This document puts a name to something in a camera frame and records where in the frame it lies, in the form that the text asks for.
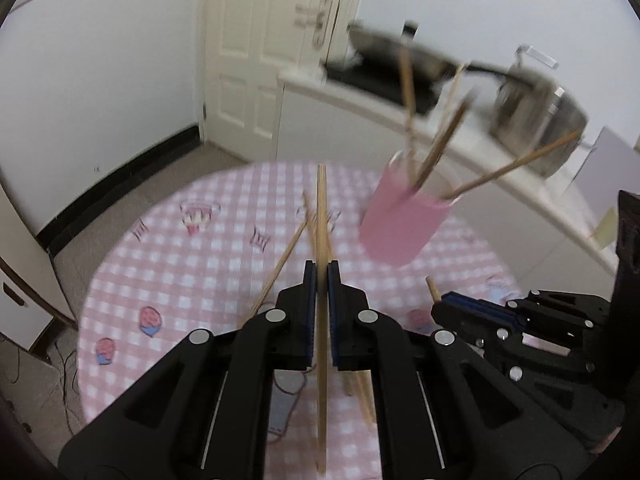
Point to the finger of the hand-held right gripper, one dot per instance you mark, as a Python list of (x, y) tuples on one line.
[(460, 322), (480, 306)]

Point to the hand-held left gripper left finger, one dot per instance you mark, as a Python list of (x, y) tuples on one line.
[(310, 310)]

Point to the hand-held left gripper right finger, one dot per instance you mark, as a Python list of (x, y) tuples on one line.
[(334, 310)]

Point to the single long bamboo chopstick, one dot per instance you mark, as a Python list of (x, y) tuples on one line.
[(432, 287)]

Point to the pink cup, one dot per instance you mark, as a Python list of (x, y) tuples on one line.
[(400, 225)]

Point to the pile of wooden chopsticks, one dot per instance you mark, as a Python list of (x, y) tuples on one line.
[(408, 110)]

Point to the pink checked tablecloth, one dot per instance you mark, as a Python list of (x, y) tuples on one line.
[(200, 285)]

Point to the white counter cabinet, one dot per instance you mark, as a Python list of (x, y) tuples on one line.
[(340, 130)]

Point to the stainless steel steamer pot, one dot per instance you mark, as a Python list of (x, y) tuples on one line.
[(540, 115)]

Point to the black induction cooktop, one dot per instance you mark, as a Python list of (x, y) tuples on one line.
[(370, 86)]

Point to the cream panel door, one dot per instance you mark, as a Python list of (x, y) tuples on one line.
[(250, 60)]

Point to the glass wok lid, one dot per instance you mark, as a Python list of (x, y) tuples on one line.
[(380, 40)]

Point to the wooden side cabinet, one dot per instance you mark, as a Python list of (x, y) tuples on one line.
[(20, 310)]

